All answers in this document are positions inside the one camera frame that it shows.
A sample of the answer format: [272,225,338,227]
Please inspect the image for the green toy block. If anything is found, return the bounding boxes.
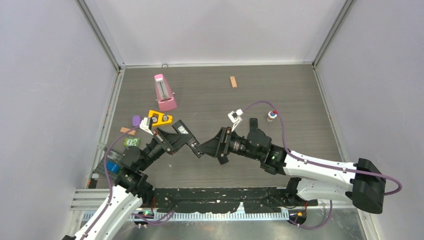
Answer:
[123,137,141,147]

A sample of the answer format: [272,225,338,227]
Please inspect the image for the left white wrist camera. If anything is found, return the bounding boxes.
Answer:
[139,117,154,136]

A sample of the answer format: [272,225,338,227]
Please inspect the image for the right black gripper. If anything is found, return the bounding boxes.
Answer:
[196,127,262,161]

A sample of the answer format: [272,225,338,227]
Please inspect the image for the small red white blue toy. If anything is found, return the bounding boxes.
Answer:
[267,110,278,122]

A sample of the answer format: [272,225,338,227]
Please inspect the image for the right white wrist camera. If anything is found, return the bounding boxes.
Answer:
[227,109,244,132]

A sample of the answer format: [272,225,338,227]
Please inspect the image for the yellow triangular holder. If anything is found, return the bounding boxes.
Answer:
[148,110,173,127]

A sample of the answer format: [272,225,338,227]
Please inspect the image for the blue lego brick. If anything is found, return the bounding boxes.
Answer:
[106,161,121,175]

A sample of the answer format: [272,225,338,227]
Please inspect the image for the orange wooden block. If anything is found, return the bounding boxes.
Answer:
[120,127,136,136]

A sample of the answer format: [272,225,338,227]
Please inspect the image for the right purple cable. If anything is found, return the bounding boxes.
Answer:
[241,100,403,196]

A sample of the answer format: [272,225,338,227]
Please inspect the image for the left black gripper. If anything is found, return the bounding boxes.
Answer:
[138,126,192,171]

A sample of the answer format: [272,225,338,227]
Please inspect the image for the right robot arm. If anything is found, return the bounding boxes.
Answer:
[197,127,386,214]

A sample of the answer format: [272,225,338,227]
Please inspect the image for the purple toy block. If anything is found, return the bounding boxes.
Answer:
[131,115,143,128]

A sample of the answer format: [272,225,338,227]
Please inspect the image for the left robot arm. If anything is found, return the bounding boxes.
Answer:
[64,127,199,240]

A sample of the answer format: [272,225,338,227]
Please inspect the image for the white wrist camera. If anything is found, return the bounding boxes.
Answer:
[139,117,154,136]
[227,109,244,132]

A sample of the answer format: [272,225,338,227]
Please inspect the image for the black remote control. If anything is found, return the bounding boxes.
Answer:
[172,120,204,159]

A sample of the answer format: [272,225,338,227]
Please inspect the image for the pink metronome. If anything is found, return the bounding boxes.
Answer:
[154,74,178,112]

